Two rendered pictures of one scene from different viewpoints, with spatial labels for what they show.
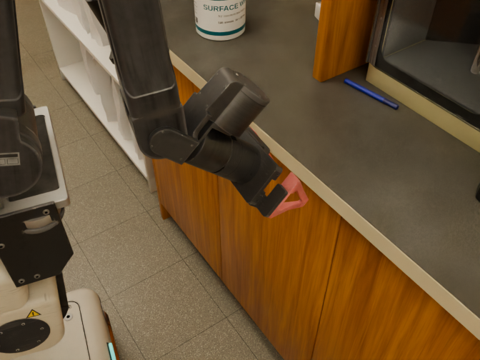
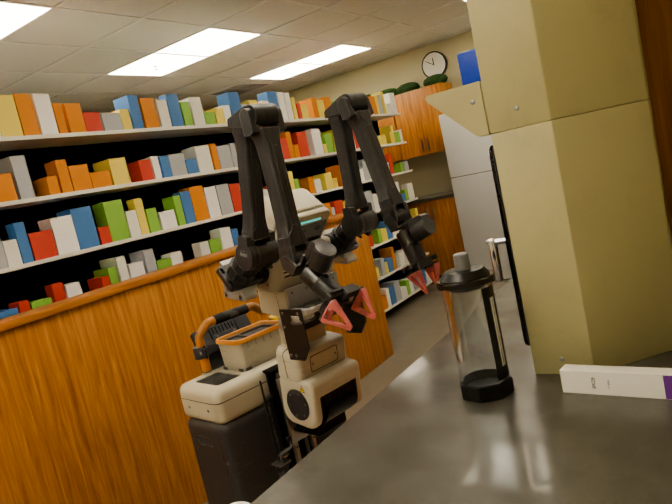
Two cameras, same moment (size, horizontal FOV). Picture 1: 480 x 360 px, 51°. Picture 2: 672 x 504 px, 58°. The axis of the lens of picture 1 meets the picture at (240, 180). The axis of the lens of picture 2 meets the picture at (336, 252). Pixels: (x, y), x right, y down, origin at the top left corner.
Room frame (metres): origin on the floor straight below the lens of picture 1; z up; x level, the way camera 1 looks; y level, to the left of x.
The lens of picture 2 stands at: (-0.01, -1.41, 1.39)
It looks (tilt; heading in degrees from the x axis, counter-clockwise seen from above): 7 degrees down; 69
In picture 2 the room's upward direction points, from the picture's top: 12 degrees counter-clockwise
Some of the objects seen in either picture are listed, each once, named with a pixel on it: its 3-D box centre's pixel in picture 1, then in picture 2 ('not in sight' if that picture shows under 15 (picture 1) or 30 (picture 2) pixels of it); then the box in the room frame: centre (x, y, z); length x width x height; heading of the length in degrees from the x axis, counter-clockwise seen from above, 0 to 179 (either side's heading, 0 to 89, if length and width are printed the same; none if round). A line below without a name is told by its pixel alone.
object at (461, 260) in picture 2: not in sight; (463, 270); (0.59, -0.46, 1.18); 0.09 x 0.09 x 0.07
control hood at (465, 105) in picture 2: not in sight; (484, 112); (0.80, -0.33, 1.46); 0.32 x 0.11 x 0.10; 35
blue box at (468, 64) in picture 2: not in sight; (489, 68); (0.88, -0.28, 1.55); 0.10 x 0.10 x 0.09; 35
